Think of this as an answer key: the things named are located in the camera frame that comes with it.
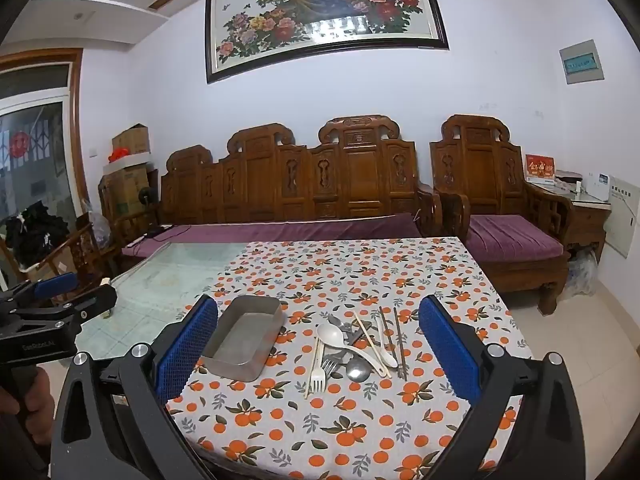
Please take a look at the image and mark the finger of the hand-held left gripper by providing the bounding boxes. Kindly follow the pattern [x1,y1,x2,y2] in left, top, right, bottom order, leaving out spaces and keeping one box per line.
[10,284,119,323]
[0,272,80,311]

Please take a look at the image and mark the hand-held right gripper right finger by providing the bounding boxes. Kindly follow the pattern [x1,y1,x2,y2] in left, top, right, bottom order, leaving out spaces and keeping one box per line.
[417,294,588,480]

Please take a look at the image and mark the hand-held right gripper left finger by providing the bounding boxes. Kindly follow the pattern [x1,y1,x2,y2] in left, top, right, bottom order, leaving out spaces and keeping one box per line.
[50,294,221,480]

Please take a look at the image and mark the rectangular metal tray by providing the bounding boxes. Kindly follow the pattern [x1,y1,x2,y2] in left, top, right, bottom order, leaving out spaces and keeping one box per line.
[200,295,285,383]

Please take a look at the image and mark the white long-handled spoon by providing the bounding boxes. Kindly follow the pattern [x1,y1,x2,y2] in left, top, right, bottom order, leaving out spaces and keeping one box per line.
[375,316,399,368]

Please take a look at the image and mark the white round soup spoon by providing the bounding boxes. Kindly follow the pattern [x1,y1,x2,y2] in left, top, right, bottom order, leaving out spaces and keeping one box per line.
[316,322,392,379]

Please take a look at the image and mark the white plastic fork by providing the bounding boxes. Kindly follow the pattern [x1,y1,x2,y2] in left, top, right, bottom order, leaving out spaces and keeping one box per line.
[305,351,328,395]

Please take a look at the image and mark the person's left hand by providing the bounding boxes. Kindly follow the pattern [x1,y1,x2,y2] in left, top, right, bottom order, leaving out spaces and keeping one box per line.
[0,366,55,446]

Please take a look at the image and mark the plain wooden chair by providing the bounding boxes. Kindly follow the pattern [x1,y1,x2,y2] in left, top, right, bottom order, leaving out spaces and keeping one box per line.
[30,210,126,301]

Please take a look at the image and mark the pile of black clothes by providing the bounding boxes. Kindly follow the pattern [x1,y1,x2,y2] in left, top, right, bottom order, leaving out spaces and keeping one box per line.
[4,201,70,267]

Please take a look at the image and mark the clear plastic bag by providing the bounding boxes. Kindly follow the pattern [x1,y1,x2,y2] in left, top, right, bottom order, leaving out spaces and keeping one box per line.
[79,199,110,251]
[565,249,600,297]

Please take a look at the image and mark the large cardboard box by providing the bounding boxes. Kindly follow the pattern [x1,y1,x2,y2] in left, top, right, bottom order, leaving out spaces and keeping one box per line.
[101,161,151,223]

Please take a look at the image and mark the orange fruit print tablecloth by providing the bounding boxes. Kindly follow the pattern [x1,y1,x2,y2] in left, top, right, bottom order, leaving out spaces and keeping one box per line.
[165,236,533,480]

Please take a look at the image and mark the purple armchair cushion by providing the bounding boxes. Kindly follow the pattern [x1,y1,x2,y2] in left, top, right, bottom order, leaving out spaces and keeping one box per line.
[465,214,566,263]

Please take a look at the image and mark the wood framed glass door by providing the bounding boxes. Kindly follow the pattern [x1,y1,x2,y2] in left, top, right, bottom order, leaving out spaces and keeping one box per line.
[0,49,86,291]

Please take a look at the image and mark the long purple sofa cushion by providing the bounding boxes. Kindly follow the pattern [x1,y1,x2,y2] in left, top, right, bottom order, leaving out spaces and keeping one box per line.
[121,212,423,261]

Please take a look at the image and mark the small cardboard box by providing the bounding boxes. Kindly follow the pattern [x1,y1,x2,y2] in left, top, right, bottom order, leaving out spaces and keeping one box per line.
[111,124,152,157]

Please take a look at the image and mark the carved wooden armchair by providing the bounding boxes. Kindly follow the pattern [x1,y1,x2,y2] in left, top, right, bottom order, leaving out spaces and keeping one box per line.
[430,114,576,316]

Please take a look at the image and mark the wooden side table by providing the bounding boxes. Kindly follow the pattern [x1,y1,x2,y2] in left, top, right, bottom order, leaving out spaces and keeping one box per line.
[525,180,613,266]

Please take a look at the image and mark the carved wooden sofa bench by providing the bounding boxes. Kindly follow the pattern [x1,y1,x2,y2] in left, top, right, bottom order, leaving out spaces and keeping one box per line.
[115,114,446,261]

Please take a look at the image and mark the red gift box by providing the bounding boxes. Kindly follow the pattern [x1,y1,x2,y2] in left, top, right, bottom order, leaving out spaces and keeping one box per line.
[524,154,557,181]

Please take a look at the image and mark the grey flat box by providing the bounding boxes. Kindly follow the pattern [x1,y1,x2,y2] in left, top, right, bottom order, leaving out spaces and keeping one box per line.
[555,170,583,192]

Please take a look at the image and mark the white box device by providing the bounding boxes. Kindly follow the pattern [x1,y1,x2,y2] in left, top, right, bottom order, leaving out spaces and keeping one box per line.
[582,172,612,203]

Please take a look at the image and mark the framed peacock flower painting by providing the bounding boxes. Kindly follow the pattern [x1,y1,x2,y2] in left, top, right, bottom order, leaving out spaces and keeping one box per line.
[204,0,449,86]

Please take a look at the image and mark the white wall cabinet door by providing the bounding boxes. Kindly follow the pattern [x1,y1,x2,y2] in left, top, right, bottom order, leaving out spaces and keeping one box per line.
[604,176,640,261]

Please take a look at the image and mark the grey wall electrical box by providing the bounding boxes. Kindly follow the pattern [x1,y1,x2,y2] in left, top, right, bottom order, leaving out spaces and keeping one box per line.
[558,40,606,86]

